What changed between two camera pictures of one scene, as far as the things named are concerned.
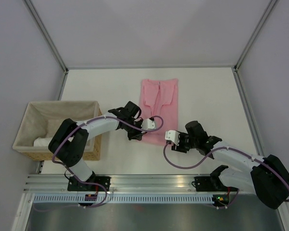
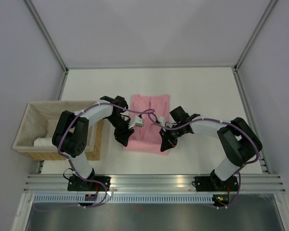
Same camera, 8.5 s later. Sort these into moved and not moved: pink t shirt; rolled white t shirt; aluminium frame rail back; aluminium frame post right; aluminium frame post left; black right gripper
Moved: pink t shirt; black right gripper
Not moved: aluminium frame rail back; aluminium frame post left; rolled white t shirt; aluminium frame post right
